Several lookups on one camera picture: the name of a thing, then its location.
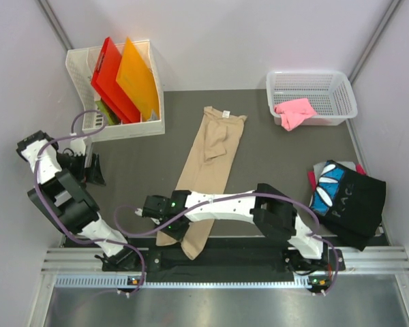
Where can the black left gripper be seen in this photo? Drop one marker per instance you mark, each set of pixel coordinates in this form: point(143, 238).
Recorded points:
point(96, 176)

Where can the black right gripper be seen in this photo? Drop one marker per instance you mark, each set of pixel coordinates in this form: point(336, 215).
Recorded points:
point(179, 235)

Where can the beige t shirt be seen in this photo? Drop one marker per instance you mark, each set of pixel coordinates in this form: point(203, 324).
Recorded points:
point(206, 170)

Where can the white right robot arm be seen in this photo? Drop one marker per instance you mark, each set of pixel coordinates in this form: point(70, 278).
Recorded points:
point(188, 217)

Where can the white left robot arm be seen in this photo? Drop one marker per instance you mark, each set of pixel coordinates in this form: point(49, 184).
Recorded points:
point(60, 194)

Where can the green booklet in rack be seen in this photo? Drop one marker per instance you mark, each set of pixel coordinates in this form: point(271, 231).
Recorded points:
point(111, 117)

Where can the red plastic folder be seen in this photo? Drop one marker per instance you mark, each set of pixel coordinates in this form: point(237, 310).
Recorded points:
point(105, 84)

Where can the orange plastic folder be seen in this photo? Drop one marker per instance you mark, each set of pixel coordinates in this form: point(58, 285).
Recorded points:
point(138, 83)

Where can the white file organizer rack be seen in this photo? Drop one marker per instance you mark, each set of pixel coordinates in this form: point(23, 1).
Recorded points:
point(80, 64)

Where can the pink t shirt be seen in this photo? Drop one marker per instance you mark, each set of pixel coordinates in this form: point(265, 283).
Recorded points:
point(294, 112)

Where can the black printed t shirt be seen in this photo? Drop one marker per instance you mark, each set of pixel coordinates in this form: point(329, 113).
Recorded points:
point(348, 203)

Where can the white mesh laundry basket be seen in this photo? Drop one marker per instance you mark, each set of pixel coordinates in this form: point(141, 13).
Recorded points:
point(329, 93)

